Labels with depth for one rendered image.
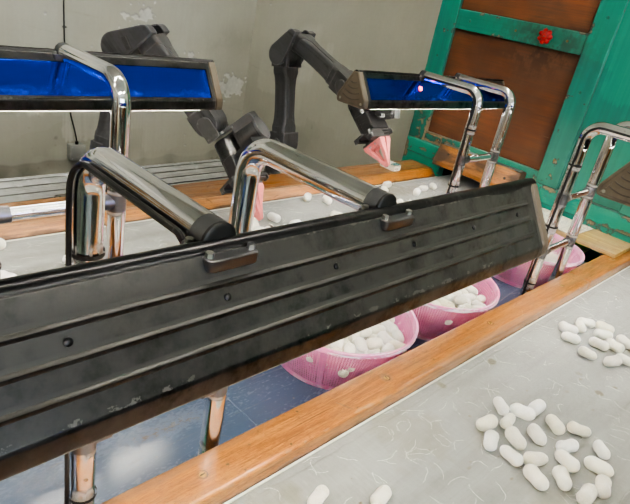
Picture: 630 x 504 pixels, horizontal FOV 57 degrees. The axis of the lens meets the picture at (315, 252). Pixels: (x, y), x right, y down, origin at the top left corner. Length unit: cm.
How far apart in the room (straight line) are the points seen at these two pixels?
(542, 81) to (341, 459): 139
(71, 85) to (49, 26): 230
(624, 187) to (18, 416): 86
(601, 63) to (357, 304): 149
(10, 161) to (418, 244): 288
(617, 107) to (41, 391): 167
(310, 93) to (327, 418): 281
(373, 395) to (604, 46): 127
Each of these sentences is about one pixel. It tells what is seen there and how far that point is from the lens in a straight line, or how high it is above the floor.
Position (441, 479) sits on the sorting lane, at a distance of 77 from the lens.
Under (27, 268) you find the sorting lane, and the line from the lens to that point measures 107.
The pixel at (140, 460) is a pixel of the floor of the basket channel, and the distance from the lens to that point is 80.
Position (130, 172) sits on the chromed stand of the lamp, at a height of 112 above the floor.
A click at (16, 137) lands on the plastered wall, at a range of 319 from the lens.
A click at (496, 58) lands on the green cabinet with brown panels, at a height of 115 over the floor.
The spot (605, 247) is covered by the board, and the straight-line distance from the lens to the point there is 168.
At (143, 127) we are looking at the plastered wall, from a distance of 348.
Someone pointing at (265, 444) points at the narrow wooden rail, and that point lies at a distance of 70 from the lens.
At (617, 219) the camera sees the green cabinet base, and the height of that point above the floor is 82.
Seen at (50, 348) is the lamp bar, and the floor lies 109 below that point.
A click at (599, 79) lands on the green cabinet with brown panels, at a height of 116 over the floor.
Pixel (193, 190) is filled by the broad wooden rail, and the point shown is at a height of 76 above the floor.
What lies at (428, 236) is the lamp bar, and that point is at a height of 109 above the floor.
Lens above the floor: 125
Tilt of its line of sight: 24 degrees down
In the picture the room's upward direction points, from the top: 12 degrees clockwise
